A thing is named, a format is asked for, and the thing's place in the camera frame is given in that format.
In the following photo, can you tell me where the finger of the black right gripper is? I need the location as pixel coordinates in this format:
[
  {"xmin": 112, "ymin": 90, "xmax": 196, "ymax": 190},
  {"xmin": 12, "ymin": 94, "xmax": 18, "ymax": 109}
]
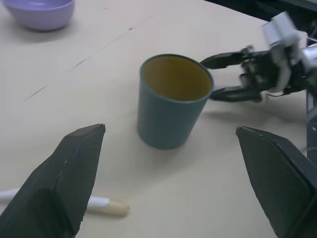
[
  {"xmin": 210, "ymin": 85, "xmax": 263, "ymax": 103},
  {"xmin": 199, "ymin": 50, "xmax": 249, "ymax": 70}
]

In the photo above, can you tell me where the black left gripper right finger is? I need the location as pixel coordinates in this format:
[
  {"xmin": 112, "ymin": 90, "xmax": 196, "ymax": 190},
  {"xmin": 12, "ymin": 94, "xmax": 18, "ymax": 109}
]
[{"xmin": 236, "ymin": 125, "xmax": 317, "ymax": 238}]

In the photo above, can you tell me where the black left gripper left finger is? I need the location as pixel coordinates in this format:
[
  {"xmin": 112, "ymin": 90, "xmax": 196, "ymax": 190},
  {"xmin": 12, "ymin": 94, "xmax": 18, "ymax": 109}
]
[{"xmin": 0, "ymin": 123, "xmax": 106, "ymax": 238}]

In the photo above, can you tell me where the teal mug with yellow inside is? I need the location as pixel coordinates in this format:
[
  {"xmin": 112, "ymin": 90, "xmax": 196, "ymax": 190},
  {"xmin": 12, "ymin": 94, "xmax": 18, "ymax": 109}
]
[{"xmin": 137, "ymin": 53, "xmax": 215, "ymax": 150}]

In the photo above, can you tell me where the white toothbrush with beige bristles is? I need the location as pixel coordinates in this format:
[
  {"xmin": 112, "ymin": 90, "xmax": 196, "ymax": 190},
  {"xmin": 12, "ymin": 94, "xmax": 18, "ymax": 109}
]
[{"xmin": 0, "ymin": 189, "xmax": 131, "ymax": 218}]

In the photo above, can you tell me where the purple bowl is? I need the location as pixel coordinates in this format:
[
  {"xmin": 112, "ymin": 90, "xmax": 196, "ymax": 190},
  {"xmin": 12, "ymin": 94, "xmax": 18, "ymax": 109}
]
[{"xmin": 2, "ymin": 0, "xmax": 75, "ymax": 31}]

